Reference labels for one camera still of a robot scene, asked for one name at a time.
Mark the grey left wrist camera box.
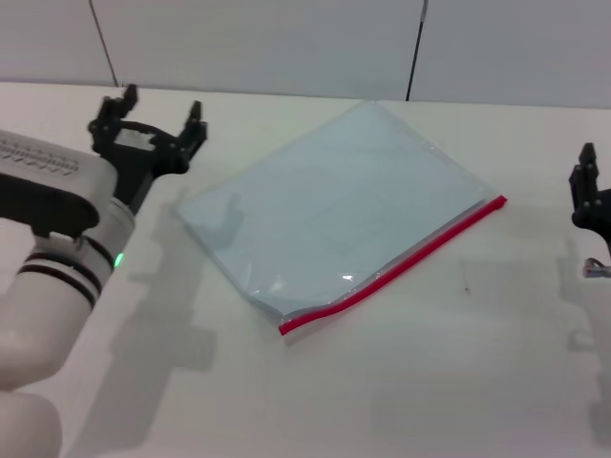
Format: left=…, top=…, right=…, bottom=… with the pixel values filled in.
left=0, top=128, right=119, bottom=240

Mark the silver cable connector plug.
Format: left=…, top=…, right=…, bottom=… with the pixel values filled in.
left=582, top=257, right=611, bottom=279

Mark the clear document bag red zipper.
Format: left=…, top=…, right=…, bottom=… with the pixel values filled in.
left=173, top=99, right=509, bottom=345

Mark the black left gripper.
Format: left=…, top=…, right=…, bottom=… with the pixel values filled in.
left=87, top=83, right=210, bottom=217

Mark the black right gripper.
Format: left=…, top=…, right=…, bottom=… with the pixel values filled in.
left=567, top=141, right=611, bottom=262

